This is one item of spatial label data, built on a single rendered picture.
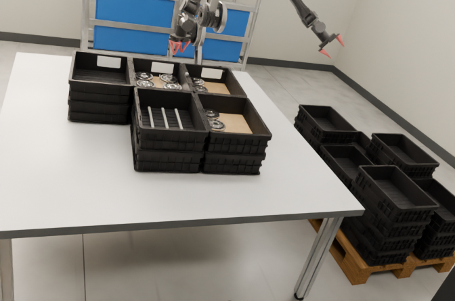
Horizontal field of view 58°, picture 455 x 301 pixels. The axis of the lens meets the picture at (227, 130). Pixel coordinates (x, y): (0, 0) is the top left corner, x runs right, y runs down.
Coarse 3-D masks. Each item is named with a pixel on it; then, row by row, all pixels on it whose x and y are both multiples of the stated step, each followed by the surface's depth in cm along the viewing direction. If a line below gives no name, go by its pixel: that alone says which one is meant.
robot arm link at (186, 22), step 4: (184, 0) 204; (184, 4) 203; (180, 8) 205; (184, 12) 203; (188, 12) 209; (196, 12) 207; (184, 16) 203; (188, 16) 200; (192, 16) 204; (180, 20) 203; (184, 20) 200; (188, 20) 199; (192, 20) 200; (180, 24) 203; (184, 24) 200; (188, 24) 201; (192, 24) 201; (184, 28) 201; (188, 28) 202
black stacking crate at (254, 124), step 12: (204, 96) 211; (216, 108) 217; (228, 108) 218; (240, 108) 220; (252, 108) 210; (252, 120) 209; (252, 132) 208; (264, 132) 193; (204, 144) 186; (216, 144) 182; (228, 144) 184; (240, 144) 186; (252, 144) 187; (264, 144) 189
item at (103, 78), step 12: (84, 60) 227; (96, 60) 228; (72, 72) 201; (84, 72) 226; (96, 72) 229; (108, 72) 233; (120, 72) 235; (72, 96) 197; (84, 96) 198; (96, 96) 200; (108, 96) 201; (120, 96) 203
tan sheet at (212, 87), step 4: (204, 84) 248; (208, 84) 249; (212, 84) 250; (216, 84) 252; (220, 84) 253; (224, 84) 255; (208, 88) 244; (212, 88) 245; (216, 88) 246; (220, 88) 248; (224, 88) 249; (212, 92) 240; (216, 92) 241; (220, 92) 242; (224, 92) 244; (228, 92) 245
